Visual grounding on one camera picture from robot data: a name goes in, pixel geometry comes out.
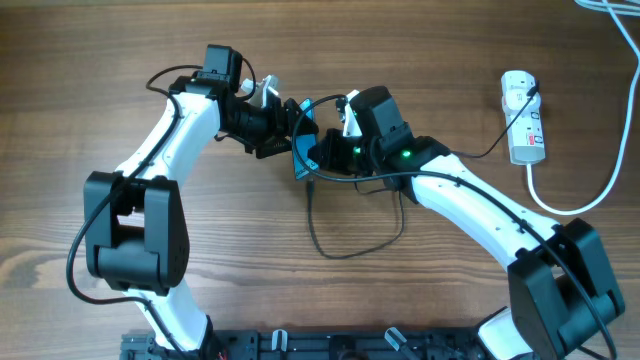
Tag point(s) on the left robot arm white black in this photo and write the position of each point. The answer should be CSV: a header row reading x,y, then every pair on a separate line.
x,y
135,231

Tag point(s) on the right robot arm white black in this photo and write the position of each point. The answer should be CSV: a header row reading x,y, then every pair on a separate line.
x,y
561,284

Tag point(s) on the white power strip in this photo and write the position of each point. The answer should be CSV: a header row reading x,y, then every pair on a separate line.
x,y
525,137

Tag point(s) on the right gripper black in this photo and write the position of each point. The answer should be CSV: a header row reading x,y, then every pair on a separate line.
x,y
331,160

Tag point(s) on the white charger plug adapter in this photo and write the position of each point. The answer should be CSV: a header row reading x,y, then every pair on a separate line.
x,y
514,99

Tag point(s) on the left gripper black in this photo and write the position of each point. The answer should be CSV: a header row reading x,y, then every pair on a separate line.
x,y
276,129

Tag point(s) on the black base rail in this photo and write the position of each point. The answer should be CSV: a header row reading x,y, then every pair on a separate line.
x,y
444,343

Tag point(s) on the blue Galaxy smartphone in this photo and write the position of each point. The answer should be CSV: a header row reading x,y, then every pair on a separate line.
x,y
304,144

